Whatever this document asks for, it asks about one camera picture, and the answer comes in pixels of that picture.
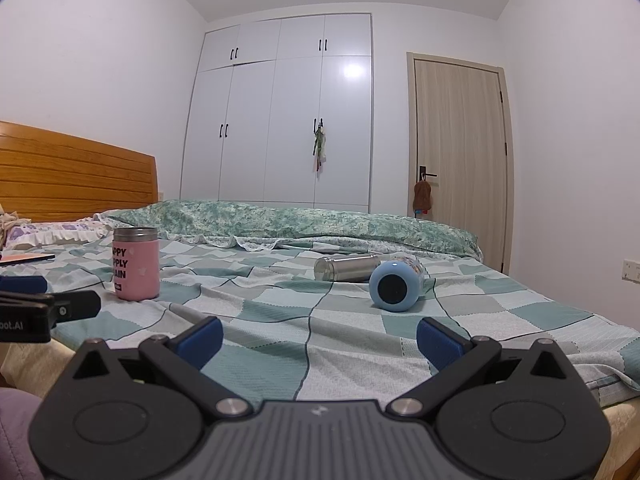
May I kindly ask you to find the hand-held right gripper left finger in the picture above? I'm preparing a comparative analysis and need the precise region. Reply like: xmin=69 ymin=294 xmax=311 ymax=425
xmin=74 ymin=317 xmax=254 ymax=419

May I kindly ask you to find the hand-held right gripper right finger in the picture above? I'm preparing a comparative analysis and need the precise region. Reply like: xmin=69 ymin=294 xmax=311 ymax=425
xmin=389 ymin=317 xmax=572 ymax=419

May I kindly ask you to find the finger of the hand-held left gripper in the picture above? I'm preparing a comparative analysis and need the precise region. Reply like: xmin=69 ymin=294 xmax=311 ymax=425
xmin=0 ymin=275 xmax=49 ymax=295
xmin=0 ymin=290 xmax=101 ymax=332

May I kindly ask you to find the light blue cup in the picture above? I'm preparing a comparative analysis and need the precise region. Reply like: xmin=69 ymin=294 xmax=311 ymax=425
xmin=369 ymin=255 xmax=427 ymax=312

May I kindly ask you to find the pink cup with steel lid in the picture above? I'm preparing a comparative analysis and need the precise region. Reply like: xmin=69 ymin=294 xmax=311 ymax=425
xmin=112 ymin=227 xmax=161 ymax=302

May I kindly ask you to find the stainless steel cup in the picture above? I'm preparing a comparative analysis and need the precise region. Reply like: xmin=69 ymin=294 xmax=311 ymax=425
xmin=313 ymin=254 xmax=382 ymax=282

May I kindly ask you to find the flat dark tablet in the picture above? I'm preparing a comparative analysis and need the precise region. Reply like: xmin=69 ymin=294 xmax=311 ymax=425
xmin=0 ymin=252 xmax=56 ymax=266

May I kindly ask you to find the beige crumpled cloth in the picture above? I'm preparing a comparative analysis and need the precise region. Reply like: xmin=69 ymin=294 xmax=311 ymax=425
xmin=0 ymin=205 xmax=33 ymax=248

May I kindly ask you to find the purple floral pillow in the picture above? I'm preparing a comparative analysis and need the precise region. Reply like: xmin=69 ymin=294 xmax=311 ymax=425
xmin=4 ymin=217 xmax=113 ymax=251

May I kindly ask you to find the purple clothing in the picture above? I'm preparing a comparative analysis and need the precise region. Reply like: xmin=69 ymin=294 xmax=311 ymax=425
xmin=0 ymin=387 xmax=46 ymax=480

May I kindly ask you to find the checked bed sheet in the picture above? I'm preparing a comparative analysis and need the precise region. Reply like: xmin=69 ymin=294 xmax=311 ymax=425
xmin=0 ymin=235 xmax=640 ymax=408

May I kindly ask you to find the wooden headboard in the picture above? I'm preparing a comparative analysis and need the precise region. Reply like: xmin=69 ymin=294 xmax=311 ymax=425
xmin=0 ymin=121 xmax=159 ymax=223

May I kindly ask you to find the brown hanging pouch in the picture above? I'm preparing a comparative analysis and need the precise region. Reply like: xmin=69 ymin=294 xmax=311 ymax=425
xmin=413 ymin=179 xmax=433 ymax=213

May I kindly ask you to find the green floral quilt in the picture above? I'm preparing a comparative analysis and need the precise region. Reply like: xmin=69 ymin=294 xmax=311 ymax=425
xmin=107 ymin=200 xmax=485 ymax=261

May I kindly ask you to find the beige mattress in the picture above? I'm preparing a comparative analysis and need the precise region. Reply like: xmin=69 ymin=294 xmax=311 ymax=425
xmin=0 ymin=330 xmax=640 ymax=480

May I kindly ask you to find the beige wooden door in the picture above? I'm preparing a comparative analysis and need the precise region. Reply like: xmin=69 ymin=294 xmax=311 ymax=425
xmin=406 ymin=51 xmax=515 ymax=276

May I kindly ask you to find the green hanging ornament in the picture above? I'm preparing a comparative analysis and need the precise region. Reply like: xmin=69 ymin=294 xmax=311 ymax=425
xmin=311 ymin=119 xmax=328 ymax=173

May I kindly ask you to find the white wardrobe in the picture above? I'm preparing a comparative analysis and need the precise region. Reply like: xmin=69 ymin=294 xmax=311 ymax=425
xmin=181 ymin=12 xmax=373 ymax=214

